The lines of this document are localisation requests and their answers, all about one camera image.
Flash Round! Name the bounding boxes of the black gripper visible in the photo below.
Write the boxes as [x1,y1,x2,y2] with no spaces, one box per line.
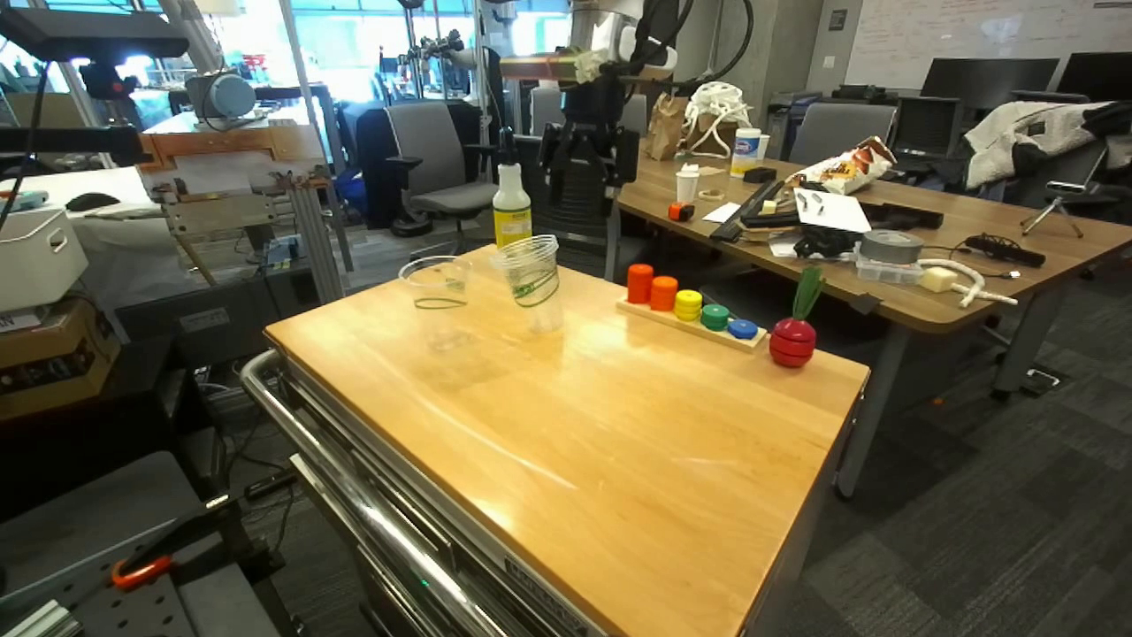
[550,71,650,242]

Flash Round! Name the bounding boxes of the clear glass bowl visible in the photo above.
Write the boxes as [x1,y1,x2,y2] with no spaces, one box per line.
[398,249,475,314]

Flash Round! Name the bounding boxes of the white spray bottle yellow label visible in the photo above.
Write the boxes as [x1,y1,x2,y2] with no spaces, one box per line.
[488,129,538,260]

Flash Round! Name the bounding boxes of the small white bottle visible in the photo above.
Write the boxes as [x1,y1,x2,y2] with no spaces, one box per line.
[671,160,705,207]

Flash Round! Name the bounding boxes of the brown paper bag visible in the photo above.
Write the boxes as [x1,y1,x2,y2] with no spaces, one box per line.
[643,92,693,165]

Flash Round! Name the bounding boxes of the tall red-orange toy cylinder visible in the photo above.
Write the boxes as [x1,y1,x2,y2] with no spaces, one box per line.
[624,263,659,308]

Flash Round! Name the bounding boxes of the orange toy cylinder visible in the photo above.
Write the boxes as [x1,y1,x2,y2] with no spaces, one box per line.
[646,274,683,314]

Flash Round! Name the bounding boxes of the white net bag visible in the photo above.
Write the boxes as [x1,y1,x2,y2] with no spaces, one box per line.
[683,79,755,160]

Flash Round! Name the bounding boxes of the long black bar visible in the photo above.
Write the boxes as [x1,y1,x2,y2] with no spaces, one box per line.
[708,173,790,245]

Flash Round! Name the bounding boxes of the white tub blue label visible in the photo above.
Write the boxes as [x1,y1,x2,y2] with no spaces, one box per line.
[728,124,771,181]

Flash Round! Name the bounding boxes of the grey office chair with armrests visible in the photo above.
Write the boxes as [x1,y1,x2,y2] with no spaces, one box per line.
[379,101,501,242]

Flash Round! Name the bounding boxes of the wooden toy peg base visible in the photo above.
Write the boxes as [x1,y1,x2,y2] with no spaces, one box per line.
[617,294,771,354]

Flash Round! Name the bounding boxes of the white paper sheet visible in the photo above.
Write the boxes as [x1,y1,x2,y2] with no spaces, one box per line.
[790,187,874,236]

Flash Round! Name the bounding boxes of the red toy radish green leaves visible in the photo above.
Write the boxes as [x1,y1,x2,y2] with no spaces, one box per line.
[769,266,823,373]

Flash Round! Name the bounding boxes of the snack chips bag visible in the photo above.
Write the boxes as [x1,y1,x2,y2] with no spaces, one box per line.
[795,135,897,197]

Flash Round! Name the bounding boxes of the wooden top tool cart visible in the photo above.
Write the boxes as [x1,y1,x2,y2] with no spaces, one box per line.
[237,242,877,637]

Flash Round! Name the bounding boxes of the grey round container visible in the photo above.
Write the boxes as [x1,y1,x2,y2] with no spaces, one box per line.
[854,226,932,285]

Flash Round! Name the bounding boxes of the flat black device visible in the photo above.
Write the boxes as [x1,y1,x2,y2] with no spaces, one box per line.
[860,202,948,233]

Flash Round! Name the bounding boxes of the small black monitor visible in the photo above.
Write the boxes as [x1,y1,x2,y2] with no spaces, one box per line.
[886,92,969,164]

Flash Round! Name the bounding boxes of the round grey device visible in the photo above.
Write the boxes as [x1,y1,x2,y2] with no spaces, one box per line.
[183,66,262,124]

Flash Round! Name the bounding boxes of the black computer monitor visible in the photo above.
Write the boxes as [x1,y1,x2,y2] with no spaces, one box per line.
[1053,51,1132,102]
[918,55,1064,118]

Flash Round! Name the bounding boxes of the black remote control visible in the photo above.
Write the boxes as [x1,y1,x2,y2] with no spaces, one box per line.
[962,229,1050,274]

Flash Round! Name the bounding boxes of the white jacket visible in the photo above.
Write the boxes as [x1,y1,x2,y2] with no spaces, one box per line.
[962,101,1119,190]

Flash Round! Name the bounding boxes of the small silver tripod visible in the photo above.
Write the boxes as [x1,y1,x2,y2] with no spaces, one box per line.
[1020,173,1081,242]

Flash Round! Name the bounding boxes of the long wooden office desk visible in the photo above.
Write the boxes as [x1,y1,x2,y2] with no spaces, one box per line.
[606,135,1132,506]

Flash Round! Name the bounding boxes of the black chair under jacket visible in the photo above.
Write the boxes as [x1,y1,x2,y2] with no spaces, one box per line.
[1012,101,1132,242]

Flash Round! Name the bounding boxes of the black computer mouse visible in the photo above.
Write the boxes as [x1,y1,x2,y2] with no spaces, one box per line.
[64,187,123,215]

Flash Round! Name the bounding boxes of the white storage bin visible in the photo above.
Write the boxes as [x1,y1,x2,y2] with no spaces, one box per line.
[0,209,93,314]

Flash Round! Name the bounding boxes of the large cardboard box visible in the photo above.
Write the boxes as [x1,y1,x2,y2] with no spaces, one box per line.
[0,294,127,424]

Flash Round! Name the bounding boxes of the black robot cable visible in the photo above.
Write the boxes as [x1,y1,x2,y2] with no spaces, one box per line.
[668,0,758,86]

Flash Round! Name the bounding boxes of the white cable bundle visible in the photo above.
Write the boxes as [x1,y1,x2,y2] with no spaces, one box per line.
[913,255,1020,312]

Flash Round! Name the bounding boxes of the steel cart handle bar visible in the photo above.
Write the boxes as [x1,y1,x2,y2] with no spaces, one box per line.
[237,346,510,637]

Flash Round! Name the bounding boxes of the orange clamp handle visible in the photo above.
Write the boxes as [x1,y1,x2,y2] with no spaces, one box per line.
[105,552,177,596]

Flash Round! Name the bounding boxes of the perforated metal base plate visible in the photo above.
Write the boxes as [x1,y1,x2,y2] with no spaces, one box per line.
[0,446,285,637]

